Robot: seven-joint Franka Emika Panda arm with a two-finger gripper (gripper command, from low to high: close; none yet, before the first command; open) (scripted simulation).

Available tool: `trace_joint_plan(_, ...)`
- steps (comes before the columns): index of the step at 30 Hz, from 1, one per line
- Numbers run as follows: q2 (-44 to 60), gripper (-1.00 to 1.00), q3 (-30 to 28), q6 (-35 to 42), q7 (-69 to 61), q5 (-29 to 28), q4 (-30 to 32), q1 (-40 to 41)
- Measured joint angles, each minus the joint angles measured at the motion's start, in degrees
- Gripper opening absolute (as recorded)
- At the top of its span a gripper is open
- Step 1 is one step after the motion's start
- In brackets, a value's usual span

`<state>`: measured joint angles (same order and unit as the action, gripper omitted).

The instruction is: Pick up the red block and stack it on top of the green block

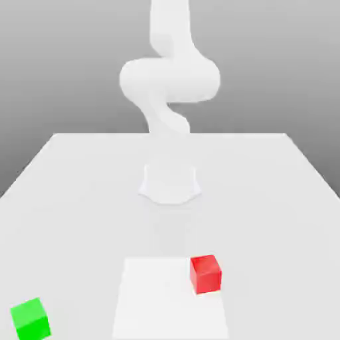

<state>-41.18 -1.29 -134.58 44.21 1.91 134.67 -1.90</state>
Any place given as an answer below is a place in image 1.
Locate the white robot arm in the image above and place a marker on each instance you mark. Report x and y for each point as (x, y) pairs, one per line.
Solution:
(170, 79)

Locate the small red cube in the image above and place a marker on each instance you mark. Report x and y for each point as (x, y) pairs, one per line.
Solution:
(205, 275)

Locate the small green cube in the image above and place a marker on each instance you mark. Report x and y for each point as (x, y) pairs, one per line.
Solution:
(30, 320)

